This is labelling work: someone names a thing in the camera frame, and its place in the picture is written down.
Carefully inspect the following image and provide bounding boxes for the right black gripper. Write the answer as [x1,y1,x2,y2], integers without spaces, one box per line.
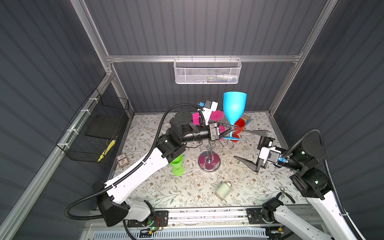
[232,129,300,172]

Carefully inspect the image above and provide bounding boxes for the red wine glass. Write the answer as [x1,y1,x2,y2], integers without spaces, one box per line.
[232,118,246,139]

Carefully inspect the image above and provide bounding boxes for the blue wine glass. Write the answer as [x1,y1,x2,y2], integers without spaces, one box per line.
[223,92,248,126]

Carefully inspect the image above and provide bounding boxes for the green wine glass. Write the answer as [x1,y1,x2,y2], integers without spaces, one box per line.
[170,154,185,176]

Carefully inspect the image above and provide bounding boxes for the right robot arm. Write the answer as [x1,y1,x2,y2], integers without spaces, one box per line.
[236,129,364,240]

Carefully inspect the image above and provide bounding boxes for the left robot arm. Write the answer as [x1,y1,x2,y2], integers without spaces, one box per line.
[97,108,230,227]

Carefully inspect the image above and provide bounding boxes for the pink wine glass right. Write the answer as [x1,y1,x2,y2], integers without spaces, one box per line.
[210,110,226,133]

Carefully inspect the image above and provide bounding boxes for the pink wine glass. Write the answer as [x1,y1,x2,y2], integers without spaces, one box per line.
[210,110,226,133]
[193,113,201,126]

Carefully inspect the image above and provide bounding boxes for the pink wine glass left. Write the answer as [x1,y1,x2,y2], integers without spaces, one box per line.
[193,113,201,126]

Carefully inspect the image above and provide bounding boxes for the chrome wine glass rack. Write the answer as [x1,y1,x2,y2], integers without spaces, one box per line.
[198,125,235,173]

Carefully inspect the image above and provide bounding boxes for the pack of coloured markers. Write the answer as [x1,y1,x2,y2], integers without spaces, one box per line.
[242,115,253,126]

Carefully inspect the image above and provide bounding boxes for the small card on mat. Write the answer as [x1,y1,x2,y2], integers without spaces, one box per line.
[116,153,129,168]

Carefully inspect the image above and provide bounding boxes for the yellow black striped tool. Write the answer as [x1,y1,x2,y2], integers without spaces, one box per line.
[98,140,116,162]

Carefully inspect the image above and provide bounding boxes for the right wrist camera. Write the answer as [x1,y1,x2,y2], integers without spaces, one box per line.
[260,147,287,164]

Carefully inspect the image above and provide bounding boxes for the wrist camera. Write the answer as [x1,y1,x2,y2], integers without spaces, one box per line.
[260,147,287,164]
[198,100,218,126]

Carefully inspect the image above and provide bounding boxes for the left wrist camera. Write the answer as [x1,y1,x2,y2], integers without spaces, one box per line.
[198,100,218,126]

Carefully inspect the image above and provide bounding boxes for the pliers black handles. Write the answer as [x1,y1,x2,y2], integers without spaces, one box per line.
[276,187,296,204]

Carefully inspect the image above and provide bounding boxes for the white mesh wall basket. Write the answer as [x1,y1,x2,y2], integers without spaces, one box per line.
[173,57,242,85]

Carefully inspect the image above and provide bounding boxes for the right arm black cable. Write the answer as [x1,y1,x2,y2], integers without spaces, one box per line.
[281,129,361,240]

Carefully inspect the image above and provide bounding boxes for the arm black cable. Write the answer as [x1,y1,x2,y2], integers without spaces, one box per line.
[281,129,361,240]
[64,103,199,221]

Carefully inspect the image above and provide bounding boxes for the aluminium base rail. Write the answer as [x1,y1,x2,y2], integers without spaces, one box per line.
[89,205,313,232]

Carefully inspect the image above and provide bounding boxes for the black wire wall basket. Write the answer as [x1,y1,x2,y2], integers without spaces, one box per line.
[57,90,130,164]

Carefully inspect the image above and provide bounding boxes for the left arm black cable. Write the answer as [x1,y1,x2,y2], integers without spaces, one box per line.
[64,103,199,221]

